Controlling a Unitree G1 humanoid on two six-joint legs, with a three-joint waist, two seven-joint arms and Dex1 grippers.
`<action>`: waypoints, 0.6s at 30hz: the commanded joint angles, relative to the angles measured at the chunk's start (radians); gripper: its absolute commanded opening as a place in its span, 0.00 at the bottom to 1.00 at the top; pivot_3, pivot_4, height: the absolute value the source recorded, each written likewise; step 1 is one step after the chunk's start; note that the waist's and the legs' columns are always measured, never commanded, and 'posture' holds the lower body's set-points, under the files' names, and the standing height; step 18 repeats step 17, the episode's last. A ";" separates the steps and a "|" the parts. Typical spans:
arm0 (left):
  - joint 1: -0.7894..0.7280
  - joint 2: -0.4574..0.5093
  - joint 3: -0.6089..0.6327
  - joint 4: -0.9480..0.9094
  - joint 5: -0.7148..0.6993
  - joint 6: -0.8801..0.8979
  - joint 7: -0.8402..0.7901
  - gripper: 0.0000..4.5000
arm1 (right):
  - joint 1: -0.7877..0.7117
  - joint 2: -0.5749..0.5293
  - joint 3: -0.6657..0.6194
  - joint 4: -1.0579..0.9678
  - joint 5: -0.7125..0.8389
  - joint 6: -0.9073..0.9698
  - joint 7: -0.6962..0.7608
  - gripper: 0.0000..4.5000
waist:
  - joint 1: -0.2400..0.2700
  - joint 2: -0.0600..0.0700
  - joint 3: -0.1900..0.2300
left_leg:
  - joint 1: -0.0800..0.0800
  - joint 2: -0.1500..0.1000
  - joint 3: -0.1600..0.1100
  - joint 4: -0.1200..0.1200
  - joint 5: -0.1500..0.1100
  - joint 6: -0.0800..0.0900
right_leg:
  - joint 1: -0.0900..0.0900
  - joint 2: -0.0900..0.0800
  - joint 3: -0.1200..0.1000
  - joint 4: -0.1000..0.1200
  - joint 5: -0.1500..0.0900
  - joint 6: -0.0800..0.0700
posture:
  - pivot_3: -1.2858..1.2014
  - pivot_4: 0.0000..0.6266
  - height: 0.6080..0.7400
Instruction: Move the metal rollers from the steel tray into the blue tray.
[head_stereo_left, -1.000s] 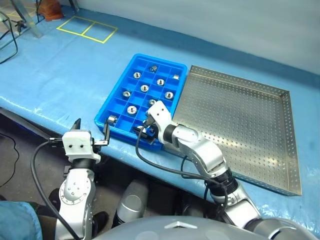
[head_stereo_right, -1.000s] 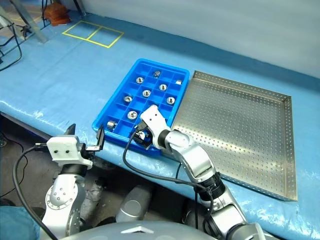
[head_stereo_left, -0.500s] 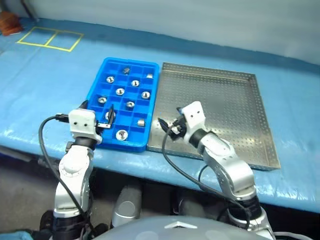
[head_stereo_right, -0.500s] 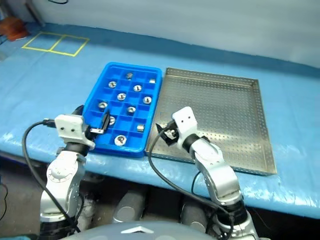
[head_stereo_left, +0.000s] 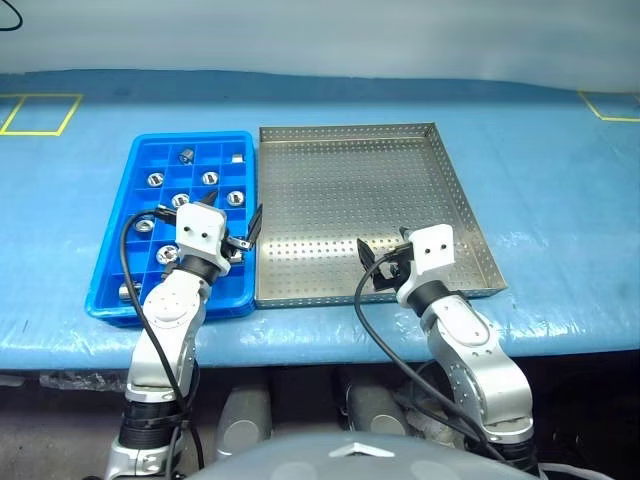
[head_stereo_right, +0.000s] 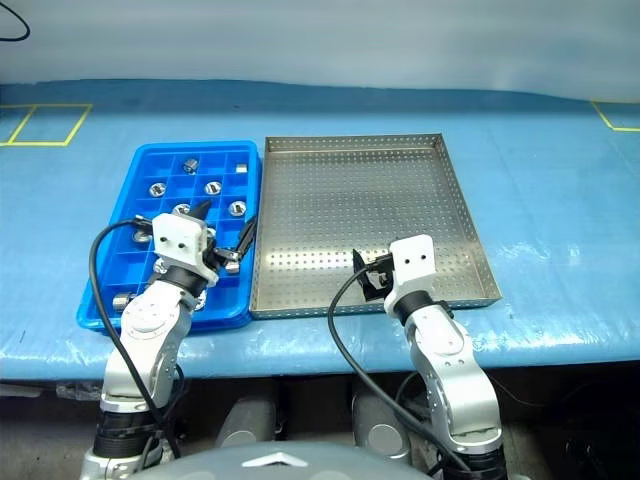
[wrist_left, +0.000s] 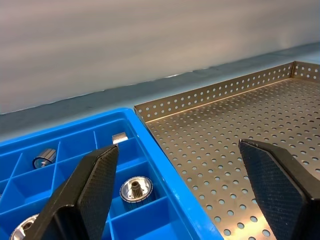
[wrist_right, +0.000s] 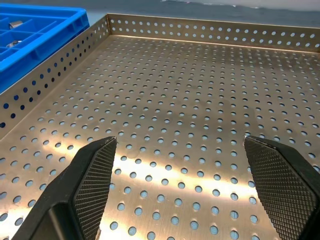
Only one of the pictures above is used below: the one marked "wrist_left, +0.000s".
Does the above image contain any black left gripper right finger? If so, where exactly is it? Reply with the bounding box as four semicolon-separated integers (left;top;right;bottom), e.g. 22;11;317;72
238;138;320;240

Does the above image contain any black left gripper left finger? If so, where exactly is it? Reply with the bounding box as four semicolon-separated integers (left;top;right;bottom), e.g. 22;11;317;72
23;144;120;240

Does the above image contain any metal rotor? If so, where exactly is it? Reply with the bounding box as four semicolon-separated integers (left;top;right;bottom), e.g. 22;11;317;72
119;176;154;205
9;213;41;240
32;148;58;170
111;133;129;146

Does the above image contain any blue compartment crate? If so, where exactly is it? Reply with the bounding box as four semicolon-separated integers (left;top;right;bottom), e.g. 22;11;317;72
0;107;225;240

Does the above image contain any perforated metal tray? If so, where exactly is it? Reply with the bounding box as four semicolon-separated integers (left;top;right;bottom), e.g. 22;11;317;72
133;61;320;240

